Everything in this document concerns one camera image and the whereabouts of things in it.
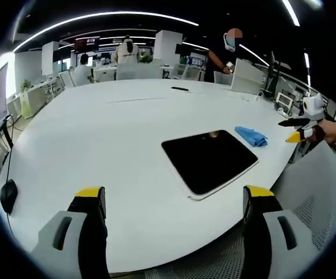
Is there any black mirror with white frame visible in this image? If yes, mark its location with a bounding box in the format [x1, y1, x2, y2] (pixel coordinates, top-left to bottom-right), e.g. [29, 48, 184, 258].
[160, 129, 260, 201]

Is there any short ceiling light strip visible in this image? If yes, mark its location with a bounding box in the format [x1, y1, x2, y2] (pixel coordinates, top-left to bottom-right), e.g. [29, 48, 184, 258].
[281, 0, 302, 27]

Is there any black stand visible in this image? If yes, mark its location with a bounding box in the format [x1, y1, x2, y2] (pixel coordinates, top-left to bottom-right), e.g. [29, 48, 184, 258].
[264, 51, 291, 94]

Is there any white framed device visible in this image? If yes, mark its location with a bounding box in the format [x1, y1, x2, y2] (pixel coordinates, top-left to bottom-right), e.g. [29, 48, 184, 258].
[275, 91, 294, 113]

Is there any long curved ceiling light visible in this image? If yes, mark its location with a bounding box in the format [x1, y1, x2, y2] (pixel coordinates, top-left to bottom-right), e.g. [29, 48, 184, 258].
[12, 11, 200, 53]

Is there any white low cabinet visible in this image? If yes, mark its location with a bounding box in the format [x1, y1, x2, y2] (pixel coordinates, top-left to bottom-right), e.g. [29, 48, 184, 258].
[6, 84, 53, 120]

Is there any white mesh office chair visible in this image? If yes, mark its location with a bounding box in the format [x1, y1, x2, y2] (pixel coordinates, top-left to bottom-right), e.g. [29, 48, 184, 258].
[144, 139, 336, 279]

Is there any black computer mouse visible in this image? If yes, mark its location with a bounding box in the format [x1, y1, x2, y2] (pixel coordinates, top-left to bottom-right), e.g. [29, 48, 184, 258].
[0, 179, 19, 214]

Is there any black mouse cable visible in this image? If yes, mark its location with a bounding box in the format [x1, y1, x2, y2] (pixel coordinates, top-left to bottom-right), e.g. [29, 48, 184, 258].
[6, 115, 15, 183]

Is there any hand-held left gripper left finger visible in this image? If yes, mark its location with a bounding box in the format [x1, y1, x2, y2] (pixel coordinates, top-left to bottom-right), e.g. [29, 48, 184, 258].
[28, 186, 110, 279]

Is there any person's right hand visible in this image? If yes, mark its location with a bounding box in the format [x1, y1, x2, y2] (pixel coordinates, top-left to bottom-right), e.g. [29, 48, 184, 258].
[312, 121, 336, 145]

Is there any red wall screen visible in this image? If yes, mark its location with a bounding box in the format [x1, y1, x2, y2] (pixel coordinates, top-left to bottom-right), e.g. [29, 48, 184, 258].
[74, 37, 101, 51]

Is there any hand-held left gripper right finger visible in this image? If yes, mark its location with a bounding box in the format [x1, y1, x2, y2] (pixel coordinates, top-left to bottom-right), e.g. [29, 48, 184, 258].
[242, 184, 302, 279]

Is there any blue cleaning cloth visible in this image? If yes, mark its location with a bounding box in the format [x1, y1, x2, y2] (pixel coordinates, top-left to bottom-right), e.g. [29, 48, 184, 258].
[234, 126, 269, 148]

